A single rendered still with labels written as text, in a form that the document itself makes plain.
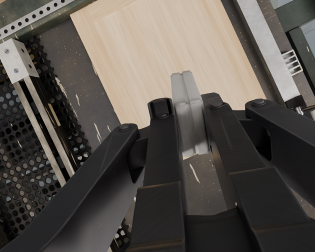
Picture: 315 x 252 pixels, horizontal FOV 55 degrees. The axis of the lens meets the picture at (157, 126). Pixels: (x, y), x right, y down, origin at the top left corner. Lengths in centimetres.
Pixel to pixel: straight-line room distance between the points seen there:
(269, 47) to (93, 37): 54
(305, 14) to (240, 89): 32
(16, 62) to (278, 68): 78
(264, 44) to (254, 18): 8
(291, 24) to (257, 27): 15
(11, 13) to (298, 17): 89
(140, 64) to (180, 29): 16
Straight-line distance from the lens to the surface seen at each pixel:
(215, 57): 96
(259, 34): 97
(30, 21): 106
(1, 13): 112
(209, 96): 18
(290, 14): 109
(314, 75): 110
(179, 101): 15
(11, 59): 105
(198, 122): 15
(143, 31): 99
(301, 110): 96
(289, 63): 99
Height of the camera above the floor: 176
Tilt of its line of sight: 32 degrees down
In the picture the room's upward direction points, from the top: 158 degrees clockwise
